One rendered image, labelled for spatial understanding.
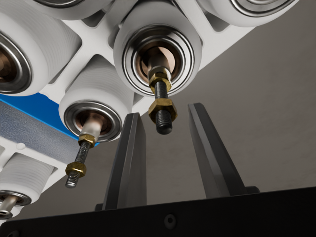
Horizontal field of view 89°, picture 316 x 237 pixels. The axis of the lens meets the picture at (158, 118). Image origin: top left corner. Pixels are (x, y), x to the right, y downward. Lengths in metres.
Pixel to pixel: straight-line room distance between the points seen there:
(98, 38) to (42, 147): 0.31
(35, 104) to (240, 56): 0.53
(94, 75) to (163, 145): 0.47
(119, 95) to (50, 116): 0.29
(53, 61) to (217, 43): 0.21
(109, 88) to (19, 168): 0.32
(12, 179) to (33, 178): 0.03
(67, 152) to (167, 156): 0.40
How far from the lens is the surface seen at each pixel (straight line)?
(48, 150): 0.48
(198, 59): 0.19
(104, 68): 0.27
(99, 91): 0.21
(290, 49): 0.57
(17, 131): 0.48
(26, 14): 0.24
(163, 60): 0.16
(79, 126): 0.24
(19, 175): 0.48
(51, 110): 0.50
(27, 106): 0.48
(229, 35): 0.27
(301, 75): 0.64
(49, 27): 0.25
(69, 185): 0.18
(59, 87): 0.31
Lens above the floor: 0.42
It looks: 49 degrees down
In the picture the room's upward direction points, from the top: 176 degrees clockwise
